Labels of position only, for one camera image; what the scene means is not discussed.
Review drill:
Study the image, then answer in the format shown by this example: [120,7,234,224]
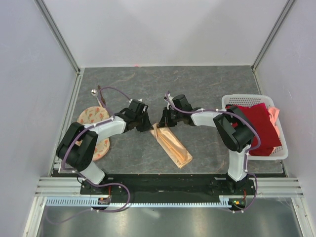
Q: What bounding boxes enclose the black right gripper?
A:
[157,107,182,128]

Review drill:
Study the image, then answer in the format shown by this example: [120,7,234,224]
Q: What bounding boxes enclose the peach cloth napkin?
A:
[150,123,193,169]

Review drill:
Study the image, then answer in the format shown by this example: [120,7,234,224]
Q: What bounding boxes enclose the metal spoon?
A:
[91,89,103,107]

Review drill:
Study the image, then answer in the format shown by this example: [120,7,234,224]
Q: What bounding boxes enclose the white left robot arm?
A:
[56,99,154,194]

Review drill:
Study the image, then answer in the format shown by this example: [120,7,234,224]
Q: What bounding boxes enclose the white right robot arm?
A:
[158,93,258,195]

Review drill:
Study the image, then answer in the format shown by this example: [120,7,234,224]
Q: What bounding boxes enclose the floral oven mitt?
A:
[75,105,112,162]

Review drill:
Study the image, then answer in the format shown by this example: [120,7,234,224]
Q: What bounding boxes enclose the red cloth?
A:
[237,103,281,157]

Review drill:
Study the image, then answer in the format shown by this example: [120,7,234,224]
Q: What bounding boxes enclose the pink cloth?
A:
[268,107,280,138]

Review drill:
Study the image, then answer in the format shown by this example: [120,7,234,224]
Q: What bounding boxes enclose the white perforated plastic basket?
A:
[222,94,288,160]

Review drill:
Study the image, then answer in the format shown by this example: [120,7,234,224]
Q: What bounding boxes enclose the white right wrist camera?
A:
[164,91,173,109]

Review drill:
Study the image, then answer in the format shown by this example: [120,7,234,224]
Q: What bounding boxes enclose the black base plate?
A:
[80,174,255,202]

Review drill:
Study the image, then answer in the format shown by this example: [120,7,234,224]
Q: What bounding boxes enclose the grey slotted cable duct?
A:
[45,197,238,208]

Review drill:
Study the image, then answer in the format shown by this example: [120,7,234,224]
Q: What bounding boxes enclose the aluminium frame post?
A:
[34,0,81,74]
[251,0,296,72]

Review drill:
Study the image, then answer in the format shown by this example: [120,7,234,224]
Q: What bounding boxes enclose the right aluminium frame post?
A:
[251,0,296,72]

